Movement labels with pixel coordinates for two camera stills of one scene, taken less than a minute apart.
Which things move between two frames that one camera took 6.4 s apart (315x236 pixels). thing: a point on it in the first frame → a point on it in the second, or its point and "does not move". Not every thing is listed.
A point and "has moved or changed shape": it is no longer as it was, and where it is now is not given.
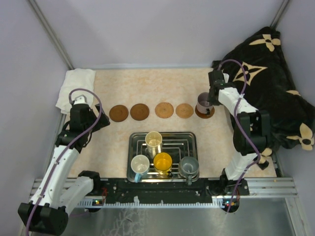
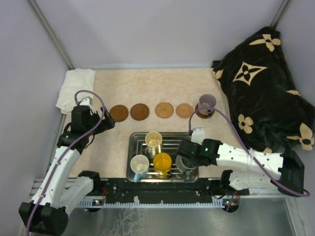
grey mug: (189, 169) has moved or changed shape
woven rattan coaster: (184, 110) does not move
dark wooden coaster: (118, 113) does not move
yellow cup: (162, 163) does not move
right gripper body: (212, 100) → (195, 161)
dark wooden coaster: (203, 115) does not move
